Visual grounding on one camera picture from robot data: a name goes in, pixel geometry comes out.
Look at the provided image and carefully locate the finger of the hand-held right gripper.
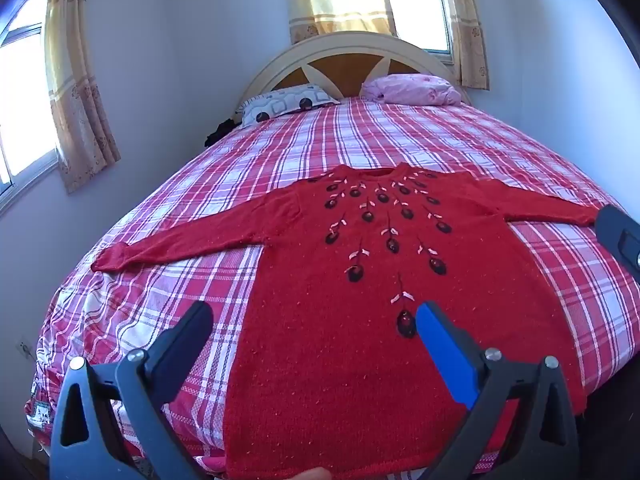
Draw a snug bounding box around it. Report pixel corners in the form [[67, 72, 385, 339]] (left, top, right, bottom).
[[595, 205, 640, 278]]

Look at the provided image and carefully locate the red knitted sweater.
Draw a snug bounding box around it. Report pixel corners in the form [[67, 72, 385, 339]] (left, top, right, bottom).
[[92, 164, 608, 480]]

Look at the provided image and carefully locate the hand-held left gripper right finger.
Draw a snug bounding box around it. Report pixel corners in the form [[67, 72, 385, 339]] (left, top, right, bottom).
[[416, 302, 581, 480]]

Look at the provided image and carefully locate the red plaid bedspread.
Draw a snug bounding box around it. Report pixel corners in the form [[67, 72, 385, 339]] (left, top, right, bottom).
[[25, 97, 640, 476]]

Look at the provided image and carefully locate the cream wooden headboard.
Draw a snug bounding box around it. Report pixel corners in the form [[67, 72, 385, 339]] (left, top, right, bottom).
[[235, 30, 473, 116]]

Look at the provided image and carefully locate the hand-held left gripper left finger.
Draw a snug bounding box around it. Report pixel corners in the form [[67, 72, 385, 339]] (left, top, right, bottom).
[[50, 301, 215, 480]]

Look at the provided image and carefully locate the dark cloth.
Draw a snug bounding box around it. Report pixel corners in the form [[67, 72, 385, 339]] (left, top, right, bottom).
[[204, 119, 243, 148]]

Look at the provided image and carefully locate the pink pillow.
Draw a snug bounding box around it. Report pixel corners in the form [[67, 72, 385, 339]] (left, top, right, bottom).
[[360, 74, 463, 107]]

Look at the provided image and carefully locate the grey patterned pillow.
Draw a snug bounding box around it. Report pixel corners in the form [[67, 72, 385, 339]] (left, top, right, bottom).
[[236, 84, 342, 128]]

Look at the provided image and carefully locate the window behind headboard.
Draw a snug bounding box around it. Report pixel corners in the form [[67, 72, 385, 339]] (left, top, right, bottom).
[[380, 0, 456, 66]]

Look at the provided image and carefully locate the person's left hand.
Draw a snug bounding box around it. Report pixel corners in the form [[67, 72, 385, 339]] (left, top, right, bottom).
[[280, 467, 332, 480]]

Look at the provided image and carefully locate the side window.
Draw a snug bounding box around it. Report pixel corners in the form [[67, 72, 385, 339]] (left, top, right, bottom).
[[0, 0, 60, 196]]

